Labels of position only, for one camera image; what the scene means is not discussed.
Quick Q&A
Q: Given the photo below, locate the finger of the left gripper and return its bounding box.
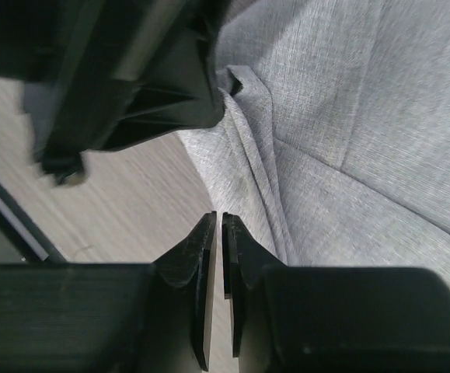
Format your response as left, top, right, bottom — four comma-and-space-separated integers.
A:
23, 1, 225, 185

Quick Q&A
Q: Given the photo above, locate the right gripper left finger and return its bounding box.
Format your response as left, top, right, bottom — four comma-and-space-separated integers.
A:
0, 212, 217, 372

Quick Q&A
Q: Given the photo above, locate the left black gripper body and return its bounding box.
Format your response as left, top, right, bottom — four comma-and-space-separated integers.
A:
0, 1, 170, 89

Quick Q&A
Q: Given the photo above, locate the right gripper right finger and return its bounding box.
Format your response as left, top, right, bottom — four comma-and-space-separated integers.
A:
222, 214, 450, 372

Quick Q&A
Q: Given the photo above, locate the grey cloth napkin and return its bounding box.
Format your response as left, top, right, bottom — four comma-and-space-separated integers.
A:
180, 1, 450, 286

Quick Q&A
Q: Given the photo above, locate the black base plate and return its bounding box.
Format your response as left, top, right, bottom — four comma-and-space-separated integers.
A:
0, 184, 66, 263

